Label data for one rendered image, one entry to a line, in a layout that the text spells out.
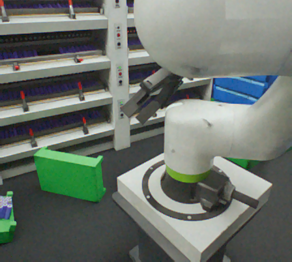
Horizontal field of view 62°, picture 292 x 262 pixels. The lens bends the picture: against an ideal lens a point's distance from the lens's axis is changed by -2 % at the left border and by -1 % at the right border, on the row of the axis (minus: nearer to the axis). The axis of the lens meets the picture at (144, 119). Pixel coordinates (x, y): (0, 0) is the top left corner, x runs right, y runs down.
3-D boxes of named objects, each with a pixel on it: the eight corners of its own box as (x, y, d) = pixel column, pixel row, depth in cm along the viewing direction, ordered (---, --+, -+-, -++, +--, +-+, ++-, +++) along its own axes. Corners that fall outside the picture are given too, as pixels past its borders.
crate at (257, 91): (285, 90, 122) (289, 75, 119) (264, 100, 111) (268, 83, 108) (233, 77, 144) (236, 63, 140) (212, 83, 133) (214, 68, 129)
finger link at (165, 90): (169, 71, 63) (171, 70, 64) (150, 100, 70) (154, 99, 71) (180, 81, 62) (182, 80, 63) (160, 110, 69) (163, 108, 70)
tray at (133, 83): (209, 83, 164) (216, 65, 155) (128, 100, 137) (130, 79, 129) (191, 68, 177) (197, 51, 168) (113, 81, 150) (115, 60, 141)
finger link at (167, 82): (180, 81, 61) (182, 77, 60) (150, 98, 55) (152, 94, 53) (168, 70, 62) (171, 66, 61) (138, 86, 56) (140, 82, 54)
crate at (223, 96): (281, 105, 126) (285, 90, 122) (261, 115, 115) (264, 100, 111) (231, 90, 147) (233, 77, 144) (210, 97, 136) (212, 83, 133)
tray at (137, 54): (212, 54, 156) (219, 33, 147) (126, 66, 129) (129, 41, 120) (193, 40, 168) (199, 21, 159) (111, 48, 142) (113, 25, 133)
